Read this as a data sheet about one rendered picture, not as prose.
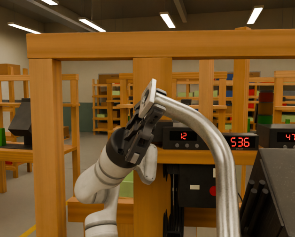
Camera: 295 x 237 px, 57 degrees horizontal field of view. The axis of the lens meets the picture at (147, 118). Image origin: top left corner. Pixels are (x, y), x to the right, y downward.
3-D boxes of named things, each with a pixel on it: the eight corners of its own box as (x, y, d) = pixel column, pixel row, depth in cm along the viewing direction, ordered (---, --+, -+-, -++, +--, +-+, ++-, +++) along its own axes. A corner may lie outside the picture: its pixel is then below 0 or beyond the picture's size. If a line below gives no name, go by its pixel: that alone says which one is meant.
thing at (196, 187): (231, 209, 88) (233, 164, 87) (178, 208, 90) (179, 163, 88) (224, 195, 101) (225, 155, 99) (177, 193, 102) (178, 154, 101)
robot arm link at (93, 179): (88, 148, 57) (127, 150, 61) (71, 181, 67) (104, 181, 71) (91, 179, 53) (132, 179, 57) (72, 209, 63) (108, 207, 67)
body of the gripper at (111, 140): (100, 165, 51) (118, 136, 44) (108, 130, 56) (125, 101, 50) (137, 177, 52) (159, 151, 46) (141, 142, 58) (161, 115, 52)
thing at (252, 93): (301, 143, 910) (306, 75, 888) (209, 139, 979) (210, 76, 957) (297, 140, 962) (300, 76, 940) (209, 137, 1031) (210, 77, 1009)
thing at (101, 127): (167, 138, 1013) (168, 77, 991) (92, 135, 1082) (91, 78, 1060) (170, 135, 1065) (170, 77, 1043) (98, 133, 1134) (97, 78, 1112)
